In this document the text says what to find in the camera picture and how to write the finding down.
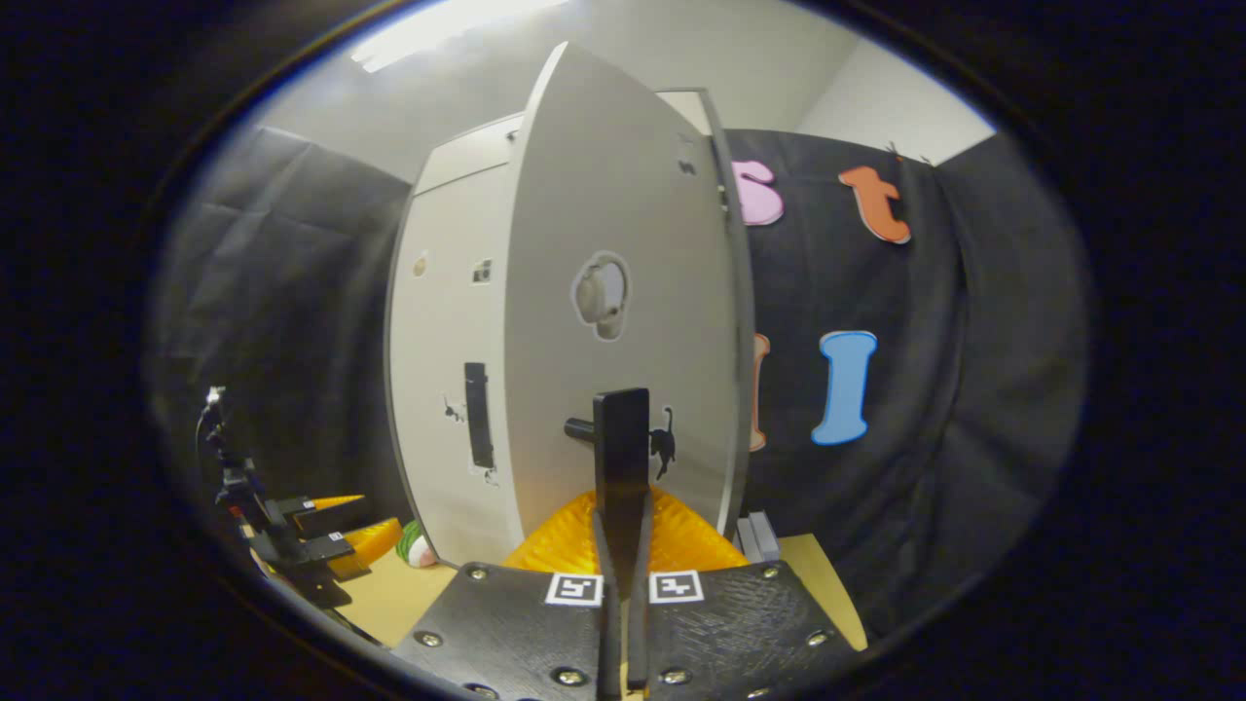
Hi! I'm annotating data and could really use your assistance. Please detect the beige double-door shoe cabinet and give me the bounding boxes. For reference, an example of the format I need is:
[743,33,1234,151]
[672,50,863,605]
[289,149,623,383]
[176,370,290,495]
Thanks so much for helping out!
[385,88,758,571]

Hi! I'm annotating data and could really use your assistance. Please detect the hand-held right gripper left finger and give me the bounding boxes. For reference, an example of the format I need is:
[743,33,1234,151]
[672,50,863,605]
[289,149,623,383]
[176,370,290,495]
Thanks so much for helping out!
[389,490,624,701]

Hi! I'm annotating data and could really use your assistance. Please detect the shoe cabinet door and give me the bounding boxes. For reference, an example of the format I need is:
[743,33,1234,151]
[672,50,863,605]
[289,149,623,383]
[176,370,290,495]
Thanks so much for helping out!
[501,41,756,575]
[386,164,527,568]

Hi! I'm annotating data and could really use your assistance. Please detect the black backdrop cloth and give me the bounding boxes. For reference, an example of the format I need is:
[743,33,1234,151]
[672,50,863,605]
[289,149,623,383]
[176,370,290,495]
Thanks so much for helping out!
[146,122,1089,644]

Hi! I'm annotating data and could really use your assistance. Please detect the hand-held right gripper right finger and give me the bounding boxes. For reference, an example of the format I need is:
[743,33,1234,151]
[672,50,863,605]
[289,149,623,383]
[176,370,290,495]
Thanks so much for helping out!
[625,487,869,701]

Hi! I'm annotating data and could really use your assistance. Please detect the green striped toy ball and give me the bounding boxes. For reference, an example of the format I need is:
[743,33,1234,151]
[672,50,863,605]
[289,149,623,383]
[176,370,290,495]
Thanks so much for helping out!
[396,519,439,569]

